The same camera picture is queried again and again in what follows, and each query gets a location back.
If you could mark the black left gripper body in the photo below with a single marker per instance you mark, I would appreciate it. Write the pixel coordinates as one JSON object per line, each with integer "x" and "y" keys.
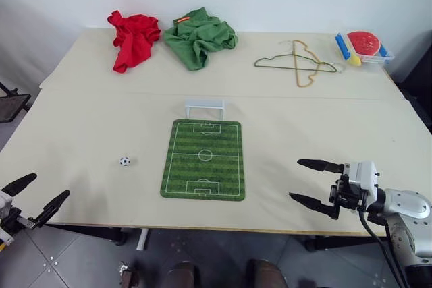
{"x": 11, "y": 220}

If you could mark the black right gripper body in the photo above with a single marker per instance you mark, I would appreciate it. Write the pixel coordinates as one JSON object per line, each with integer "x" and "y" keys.
{"x": 349, "y": 197}

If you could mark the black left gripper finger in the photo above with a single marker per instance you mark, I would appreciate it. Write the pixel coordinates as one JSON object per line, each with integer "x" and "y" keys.
{"x": 20, "y": 183}
{"x": 50, "y": 208}

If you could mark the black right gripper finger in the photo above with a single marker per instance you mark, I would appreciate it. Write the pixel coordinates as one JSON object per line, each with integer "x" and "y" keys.
{"x": 314, "y": 203}
{"x": 319, "y": 165}

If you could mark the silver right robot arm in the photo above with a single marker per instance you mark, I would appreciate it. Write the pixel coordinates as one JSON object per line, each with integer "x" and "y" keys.
{"x": 405, "y": 210}

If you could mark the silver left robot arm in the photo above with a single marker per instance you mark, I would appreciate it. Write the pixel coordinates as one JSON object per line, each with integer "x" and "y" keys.
{"x": 5, "y": 238}

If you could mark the tiny soccer ball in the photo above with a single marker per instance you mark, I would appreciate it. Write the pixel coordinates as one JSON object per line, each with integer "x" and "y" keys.
{"x": 125, "y": 161}

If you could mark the green soccer field mat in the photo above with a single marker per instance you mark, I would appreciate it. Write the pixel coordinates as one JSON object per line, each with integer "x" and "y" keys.
{"x": 202, "y": 170}

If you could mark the black metal stand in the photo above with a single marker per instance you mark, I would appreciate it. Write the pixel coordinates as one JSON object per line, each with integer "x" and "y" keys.
{"x": 11, "y": 104}

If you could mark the dark rounded shape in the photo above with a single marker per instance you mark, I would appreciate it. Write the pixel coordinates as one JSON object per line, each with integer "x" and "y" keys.
{"x": 266, "y": 274}
{"x": 182, "y": 274}

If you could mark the white table leg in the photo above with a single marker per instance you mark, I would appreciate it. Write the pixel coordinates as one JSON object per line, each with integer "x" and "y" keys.
{"x": 143, "y": 239}

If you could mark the yellow plastic piece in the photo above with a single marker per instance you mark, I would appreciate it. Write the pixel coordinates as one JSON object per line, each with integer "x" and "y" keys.
{"x": 355, "y": 61}

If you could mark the clear plastic box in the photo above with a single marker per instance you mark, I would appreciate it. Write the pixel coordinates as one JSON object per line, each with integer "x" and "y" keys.
{"x": 378, "y": 60}

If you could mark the black bulky object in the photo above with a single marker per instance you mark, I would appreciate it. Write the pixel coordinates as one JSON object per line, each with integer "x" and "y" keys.
{"x": 416, "y": 85}

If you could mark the white miniature goal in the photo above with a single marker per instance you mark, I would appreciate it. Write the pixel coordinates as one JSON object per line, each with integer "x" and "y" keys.
{"x": 204, "y": 103}

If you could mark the red round disc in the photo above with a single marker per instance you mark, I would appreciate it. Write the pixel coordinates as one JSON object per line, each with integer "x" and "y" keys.
{"x": 364, "y": 42}

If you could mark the blue plastic piece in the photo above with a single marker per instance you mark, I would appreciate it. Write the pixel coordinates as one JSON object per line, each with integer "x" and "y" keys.
{"x": 384, "y": 51}

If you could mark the green crumpled cloth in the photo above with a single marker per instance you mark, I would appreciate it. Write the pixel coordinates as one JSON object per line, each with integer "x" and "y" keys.
{"x": 197, "y": 36}

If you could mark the red crumpled cloth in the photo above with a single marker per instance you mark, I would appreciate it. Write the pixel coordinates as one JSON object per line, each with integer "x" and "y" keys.
{"x": 133, "y": 40}

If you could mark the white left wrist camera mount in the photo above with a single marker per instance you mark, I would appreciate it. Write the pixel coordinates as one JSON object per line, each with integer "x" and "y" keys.
{"x": 4, "y": 203}

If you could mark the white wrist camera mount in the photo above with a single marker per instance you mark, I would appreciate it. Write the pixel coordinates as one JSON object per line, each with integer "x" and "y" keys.
{"x": 362, "y": 175}
{"x": 4, "y": 203}

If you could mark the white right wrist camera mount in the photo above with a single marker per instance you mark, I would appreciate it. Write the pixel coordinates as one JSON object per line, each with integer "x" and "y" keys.
{"x": 362, "y": 175}

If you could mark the black table frame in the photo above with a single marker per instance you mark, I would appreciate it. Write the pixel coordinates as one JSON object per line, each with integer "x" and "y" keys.
{"x": 236, "y": 230}

